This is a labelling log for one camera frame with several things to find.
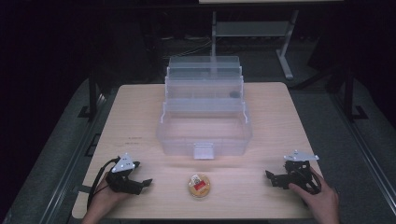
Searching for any grey metal table frame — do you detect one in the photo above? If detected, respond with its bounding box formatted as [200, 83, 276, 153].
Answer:
[210, 8, 301, 81]

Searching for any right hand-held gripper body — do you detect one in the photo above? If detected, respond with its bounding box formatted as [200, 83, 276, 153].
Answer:
[270, 149, 322, 196]

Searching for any round container with red label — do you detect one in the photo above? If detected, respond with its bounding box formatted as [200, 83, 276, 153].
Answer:
[187, 173, 212, 199]

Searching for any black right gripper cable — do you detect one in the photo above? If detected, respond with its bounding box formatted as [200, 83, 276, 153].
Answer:
[306, 166, 323, 195]

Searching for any clear plastic tiered storage box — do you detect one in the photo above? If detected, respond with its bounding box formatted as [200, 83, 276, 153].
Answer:
[155, 55, 254, 161]

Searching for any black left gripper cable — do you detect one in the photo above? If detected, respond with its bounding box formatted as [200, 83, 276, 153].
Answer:
[86, 157, 121, 210]

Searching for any black metal stand post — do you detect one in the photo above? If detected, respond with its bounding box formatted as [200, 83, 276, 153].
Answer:
[342, 69, 370, 123]
[78, 69, 101, 120]

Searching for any person's left hand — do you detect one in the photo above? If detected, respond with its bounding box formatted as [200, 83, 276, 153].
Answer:
[81, 179, 132, 224]

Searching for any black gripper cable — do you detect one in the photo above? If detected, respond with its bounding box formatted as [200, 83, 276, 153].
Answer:
[86, 157, 121, 210]
[306, 166, 323, 195]

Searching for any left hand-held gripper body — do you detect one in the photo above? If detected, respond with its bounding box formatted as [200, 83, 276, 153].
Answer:
[105, 152, 144, 196]

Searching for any person's right hand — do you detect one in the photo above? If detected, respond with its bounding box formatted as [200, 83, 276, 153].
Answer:
[288, 175, 341, 224]

